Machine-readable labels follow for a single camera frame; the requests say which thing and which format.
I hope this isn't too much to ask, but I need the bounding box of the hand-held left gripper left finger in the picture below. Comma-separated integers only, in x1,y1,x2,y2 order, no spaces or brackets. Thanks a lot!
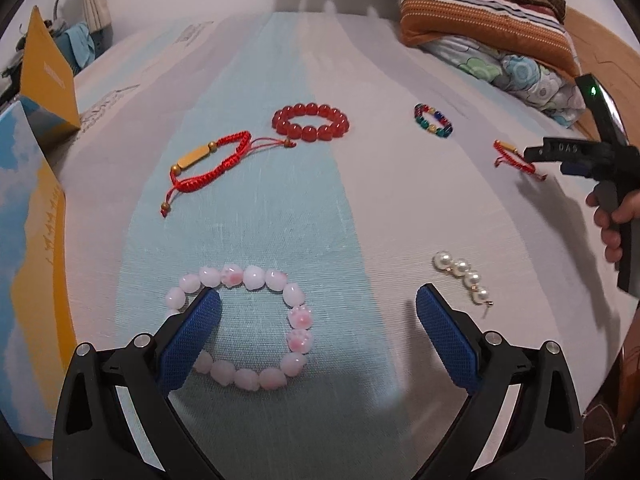
52,287,223,480

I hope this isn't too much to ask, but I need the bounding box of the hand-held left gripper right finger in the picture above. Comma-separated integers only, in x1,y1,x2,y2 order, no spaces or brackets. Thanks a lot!
415,282,586,480

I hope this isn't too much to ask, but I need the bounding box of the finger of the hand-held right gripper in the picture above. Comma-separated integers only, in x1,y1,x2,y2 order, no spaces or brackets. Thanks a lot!
523,136,600,164
559,161,598,178

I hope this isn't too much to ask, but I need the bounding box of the small red cord bracelet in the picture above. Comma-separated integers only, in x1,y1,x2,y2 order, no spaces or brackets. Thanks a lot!
493,140,548,181

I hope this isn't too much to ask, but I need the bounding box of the pink bead bracelet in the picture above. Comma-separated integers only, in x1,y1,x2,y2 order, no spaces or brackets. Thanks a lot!
166,262,315,392

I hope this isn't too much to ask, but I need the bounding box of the multicolour bead bracelet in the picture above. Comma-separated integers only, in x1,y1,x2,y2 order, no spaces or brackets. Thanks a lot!
414,103,453,139

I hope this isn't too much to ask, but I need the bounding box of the yellow and blue cardboard box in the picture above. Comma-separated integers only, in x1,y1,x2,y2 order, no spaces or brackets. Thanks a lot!
0,6,82,448

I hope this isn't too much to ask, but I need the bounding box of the red cord bracelet gold tube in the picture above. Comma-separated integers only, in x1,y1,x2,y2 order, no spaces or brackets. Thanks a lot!
160,131,297,218

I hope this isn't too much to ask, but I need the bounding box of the red bead bracelet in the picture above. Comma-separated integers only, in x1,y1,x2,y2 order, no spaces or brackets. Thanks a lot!
271,102,350,143

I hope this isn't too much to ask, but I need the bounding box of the person's right hand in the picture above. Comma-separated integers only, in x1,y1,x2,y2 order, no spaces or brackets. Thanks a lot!
586,190,640,263

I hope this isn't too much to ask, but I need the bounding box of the pearl hair clip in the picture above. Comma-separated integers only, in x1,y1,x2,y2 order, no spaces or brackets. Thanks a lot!
432,251,496,317

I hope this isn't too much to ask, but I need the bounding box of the floral quilt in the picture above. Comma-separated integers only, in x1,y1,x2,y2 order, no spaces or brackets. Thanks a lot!
420,35,586,128

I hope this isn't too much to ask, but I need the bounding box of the wooden headboard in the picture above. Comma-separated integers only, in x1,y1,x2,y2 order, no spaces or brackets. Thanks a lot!
562,5,640,141

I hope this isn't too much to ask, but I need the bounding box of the striped pillow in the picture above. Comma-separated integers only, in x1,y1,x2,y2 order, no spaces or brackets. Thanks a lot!
398,0,581,68

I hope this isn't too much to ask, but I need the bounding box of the striped bed sheet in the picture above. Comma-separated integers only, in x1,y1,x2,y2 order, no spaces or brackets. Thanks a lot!
50,10,626,480

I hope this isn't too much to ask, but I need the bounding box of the brown patterned cloth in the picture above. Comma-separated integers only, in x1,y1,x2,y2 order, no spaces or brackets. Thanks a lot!
582,390,640,461

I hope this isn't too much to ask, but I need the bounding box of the teal cloth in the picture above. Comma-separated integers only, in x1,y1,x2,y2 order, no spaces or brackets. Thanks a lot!
57,22,96,68

